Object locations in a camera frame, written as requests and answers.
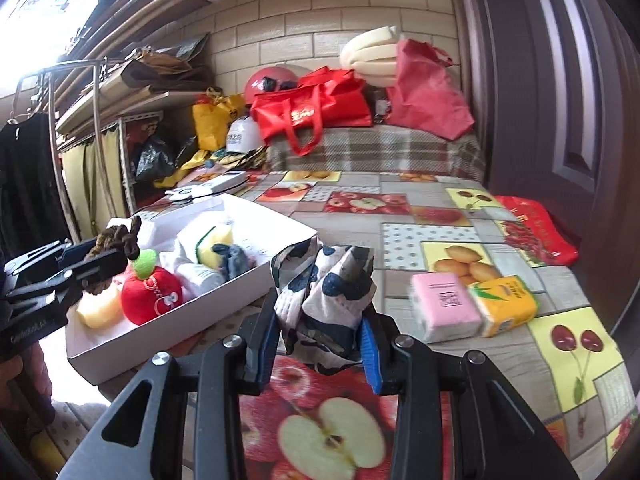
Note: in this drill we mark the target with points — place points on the black white patterned cloth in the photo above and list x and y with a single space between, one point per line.
325 285

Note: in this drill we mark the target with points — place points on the plaid blanket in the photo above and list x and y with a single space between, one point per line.
390 147

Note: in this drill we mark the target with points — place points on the dark brown door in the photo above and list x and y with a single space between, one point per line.
550 85

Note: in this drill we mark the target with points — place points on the cream round sponge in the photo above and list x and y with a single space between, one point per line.
100 310

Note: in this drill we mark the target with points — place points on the white cardboard box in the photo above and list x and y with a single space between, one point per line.
165 332

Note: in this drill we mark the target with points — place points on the metal clothes rack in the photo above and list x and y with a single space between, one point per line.
97 125

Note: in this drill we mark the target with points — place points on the yellow bag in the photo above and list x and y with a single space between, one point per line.
210 125

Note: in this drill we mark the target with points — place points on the black hanging garment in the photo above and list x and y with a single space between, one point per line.
25 185

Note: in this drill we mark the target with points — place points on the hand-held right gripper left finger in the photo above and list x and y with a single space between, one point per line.
267 345

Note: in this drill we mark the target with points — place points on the red helmet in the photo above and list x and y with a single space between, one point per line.
265 80

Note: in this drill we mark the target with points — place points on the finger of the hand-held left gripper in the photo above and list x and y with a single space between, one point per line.
75 255
95 267

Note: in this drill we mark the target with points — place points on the red thin fabric bag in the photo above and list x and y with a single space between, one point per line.
430 95

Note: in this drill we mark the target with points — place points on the stack of wooden boards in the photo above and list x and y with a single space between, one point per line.
140 75

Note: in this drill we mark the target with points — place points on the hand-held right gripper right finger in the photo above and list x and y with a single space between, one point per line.
372 360

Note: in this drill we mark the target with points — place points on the red plush apple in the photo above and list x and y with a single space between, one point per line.
150 295

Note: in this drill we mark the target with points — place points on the black plastic bag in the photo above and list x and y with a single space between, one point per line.
152 160

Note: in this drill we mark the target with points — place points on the fruit print tablecloth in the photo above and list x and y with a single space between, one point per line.
400 240

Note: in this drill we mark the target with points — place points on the grey blue sock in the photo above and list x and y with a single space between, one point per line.
235 260

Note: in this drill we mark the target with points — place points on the white helmet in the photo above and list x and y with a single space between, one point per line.
242 135

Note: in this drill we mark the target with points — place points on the yellow curtain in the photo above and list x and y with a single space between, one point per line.
80 180

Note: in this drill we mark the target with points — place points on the metal shelf rack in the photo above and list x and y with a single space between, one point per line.
122 160

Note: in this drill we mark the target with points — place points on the red tote bag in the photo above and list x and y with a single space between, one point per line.
310 110

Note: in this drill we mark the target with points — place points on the cream foam roll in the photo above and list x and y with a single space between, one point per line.
370 55

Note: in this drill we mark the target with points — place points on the yellow green scrub sponge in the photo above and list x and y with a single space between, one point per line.
217 237

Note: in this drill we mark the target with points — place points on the white round device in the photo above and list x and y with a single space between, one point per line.
182 194

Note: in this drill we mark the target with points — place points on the white remote device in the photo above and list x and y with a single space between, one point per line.
225 182

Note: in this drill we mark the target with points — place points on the pink tissue pack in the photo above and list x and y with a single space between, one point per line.
445 305

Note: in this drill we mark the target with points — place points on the yellow cloth pile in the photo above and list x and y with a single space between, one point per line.
240 160

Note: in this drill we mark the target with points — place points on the yellow tissue pack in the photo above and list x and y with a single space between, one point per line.
505 305

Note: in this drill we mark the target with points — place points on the red plastic packet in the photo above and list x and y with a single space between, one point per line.
535 230

